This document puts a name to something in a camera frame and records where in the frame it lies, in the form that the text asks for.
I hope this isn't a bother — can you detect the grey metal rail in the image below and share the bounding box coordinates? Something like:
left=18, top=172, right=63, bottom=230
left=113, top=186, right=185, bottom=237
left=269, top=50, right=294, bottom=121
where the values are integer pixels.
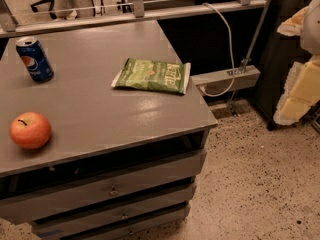
left=0, top=0, right=271, bottom=38

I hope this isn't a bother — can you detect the blue pepsi can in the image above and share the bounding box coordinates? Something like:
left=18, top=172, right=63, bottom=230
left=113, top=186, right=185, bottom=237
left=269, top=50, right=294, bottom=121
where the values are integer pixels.
left=16, top=36, right=54, bottom=83

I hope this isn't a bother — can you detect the red apple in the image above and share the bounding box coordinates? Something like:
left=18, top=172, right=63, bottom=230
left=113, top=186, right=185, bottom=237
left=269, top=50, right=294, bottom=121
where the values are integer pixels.
left=9, top=112, right=51, bottom=150

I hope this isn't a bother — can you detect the grey drawer cabinet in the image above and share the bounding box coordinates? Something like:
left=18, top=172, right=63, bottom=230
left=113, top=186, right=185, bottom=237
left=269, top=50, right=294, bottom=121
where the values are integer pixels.
left=0, top=129, right=210, bottom=240

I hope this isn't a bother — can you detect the diagonal metal rod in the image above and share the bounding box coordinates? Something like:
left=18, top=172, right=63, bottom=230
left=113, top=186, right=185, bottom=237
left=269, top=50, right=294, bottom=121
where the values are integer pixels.
left=238, top=0, right=278, bottom=72

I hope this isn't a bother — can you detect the green kettle chips bag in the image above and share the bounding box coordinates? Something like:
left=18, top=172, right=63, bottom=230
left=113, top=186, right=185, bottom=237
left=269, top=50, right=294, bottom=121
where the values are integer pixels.
left=111, top=58, right=191, bottom=94

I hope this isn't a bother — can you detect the grey metal bracket box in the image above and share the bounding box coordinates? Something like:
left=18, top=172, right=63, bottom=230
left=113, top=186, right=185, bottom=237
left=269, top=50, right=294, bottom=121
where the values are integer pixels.
left=191, top=65, right=260, bottom=97

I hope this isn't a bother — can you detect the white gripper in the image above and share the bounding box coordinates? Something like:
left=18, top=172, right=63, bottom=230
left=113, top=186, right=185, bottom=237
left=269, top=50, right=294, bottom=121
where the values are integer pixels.
left=273, top=0, right=320, bottom=125

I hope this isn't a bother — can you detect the white cable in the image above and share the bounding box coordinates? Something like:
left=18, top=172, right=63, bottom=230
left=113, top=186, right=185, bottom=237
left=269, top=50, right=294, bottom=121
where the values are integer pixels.
left=198, top=2, right=236, bottom=98

